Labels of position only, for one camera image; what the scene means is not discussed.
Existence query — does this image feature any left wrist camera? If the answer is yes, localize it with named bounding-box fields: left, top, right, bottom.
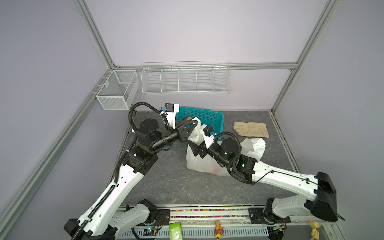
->
left=161, top=103, right=180, bottom=129

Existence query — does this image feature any white wire wall shelf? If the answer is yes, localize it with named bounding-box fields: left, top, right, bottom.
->
left=141, top=61, right=232, bottom=95

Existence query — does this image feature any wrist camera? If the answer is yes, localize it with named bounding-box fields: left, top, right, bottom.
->
left=203, top=125, right=216, bottom=149
left=161, top=103, right=180, bottom=129

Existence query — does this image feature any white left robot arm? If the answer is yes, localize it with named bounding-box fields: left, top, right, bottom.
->
left=64, top=102, right=199, bottom=240

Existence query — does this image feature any small yellow toy figure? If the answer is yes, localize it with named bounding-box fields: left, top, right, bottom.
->
left=309, top=220, right=321, bottom=240

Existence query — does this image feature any green packet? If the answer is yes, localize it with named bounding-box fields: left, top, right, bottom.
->
left=169, top=223, right=183, bottom=240

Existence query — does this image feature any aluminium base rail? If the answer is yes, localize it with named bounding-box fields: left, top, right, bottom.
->
left=115, top=205, right=345, bottom=240

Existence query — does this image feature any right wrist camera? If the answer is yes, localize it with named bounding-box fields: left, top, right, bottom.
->
left=203, top=125, right=216, bottom=149

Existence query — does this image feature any white wire mesh box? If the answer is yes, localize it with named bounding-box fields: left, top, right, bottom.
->
left=96, top=70, right=140, bottom=111

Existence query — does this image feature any yellow work glove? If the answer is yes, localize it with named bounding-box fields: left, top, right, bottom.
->
left=233, top=122, right=270, bottom=138

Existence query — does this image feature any white plastic bag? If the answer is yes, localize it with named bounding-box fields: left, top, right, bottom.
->
left=186, top=118, right=266, bottom=177

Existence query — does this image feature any teal plastic basket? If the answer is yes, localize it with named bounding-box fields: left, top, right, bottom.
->
left=176, top=107, right=224, bottom=134

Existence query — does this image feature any small orange toy figure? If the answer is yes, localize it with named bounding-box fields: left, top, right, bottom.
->
left=215, top=221, right=224, bottom=240

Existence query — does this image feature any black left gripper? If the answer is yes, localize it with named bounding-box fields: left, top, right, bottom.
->
left=150, top=119, right=198, bottom=153

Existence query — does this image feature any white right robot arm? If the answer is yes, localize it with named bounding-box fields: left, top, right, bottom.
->
left=187, top=132, right=342, bottom=225

